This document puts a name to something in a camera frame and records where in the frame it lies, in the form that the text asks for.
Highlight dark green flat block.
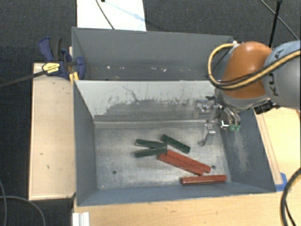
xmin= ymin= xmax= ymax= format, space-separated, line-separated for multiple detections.
xmin=134 ymin=146 xmax=168 ymax=159
xmin=160 ymin=134 xmax=191 ymax=154
xmin=135 ymin=138 xmax=168 ymax=149

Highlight black cylinder on white bracket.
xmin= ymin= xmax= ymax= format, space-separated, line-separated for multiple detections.
xmin=253 ymin=100 xmax=281 ymax=114

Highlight pale wood flat board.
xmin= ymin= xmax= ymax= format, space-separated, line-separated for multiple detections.
xmin=28 ymin=62 xmax=77 ymax=201

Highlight red-brown flat block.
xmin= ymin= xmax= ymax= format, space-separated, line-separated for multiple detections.
xmin=180 ymin=174 xmax=228 ymax=186
xmin=166 ymin=149 xmax=212 ymax=174
xmin=157 ymin=153 xmax=204 ymax=177

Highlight grey metal bin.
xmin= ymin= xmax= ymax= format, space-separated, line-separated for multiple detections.
xmin=71 ymin=26 xmax=277 ymax=207

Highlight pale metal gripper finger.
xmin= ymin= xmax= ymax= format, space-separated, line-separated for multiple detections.
xmin=194 ymin=99 xmax=211 ymax=114
xmin=198 ymin=120 xmax=216 ymax=147

